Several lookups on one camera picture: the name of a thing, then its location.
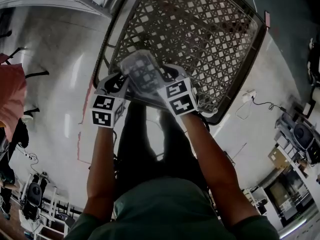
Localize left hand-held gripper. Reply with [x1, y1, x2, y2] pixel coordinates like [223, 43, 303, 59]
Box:
[89, 73, 130, 129]

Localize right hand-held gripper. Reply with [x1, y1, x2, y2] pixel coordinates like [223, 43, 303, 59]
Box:
[155, 63, 200, 117]

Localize clear plastic container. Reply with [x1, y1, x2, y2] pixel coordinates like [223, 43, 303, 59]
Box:
[126, 56, 164, 95]

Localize person's left forearm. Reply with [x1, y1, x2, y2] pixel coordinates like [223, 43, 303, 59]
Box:
[82, 127, 118, 217]

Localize person's right forearm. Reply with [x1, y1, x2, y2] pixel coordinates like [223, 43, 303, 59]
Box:
[178, 112, 261, 229]

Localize dark wicker glass-top table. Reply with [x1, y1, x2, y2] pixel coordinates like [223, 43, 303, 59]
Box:
[92, 0, 268, 126]

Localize person's black trousers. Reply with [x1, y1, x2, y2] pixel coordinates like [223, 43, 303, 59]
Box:
[116, 101, 210, 192]

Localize black-legged chair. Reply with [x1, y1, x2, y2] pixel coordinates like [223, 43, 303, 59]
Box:
[4, 47, 50, 115]

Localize pink cloth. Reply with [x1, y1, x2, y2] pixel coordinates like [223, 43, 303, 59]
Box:
[0, 53, 27, 142]

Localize person's green shirt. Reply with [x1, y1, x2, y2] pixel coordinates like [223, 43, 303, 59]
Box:
[63, 176, 280, 240]

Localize black round device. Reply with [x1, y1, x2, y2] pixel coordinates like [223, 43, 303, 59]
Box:
[23, 181, 43, 217]

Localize cardboard box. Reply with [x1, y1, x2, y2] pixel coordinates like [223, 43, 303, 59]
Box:
[267, 146, 290, 170]

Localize white grey appliance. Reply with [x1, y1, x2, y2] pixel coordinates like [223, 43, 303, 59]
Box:
[292, 122, 316, 151]

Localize dark glass cabinet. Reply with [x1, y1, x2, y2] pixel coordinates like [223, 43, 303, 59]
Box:
[262, 170, 317, 226]

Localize looped white cable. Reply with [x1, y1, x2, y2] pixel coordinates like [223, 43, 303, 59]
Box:
[235, 100, 252, 121]

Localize black power cable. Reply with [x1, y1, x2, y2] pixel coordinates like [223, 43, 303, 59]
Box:
[252, 97, 287, 111]

